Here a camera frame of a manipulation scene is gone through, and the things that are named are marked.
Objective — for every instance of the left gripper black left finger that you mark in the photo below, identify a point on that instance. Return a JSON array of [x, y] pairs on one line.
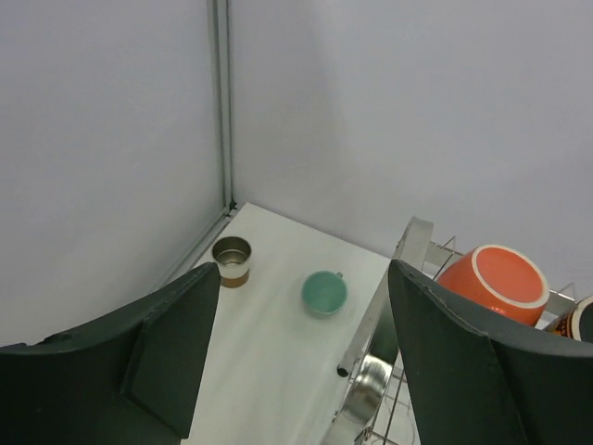
[[131, 376]]

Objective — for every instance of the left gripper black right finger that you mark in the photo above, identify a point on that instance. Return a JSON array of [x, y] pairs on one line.
[[478, 377]]

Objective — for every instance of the black mug with orange print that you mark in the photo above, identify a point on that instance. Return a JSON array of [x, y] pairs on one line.
[[577, 323]]

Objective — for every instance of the teal cup behind rack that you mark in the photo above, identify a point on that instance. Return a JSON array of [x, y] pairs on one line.
[[324, 293]]

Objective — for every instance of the aluminium frame post left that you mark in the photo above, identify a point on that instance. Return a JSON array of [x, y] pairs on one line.
[[219, 29]]

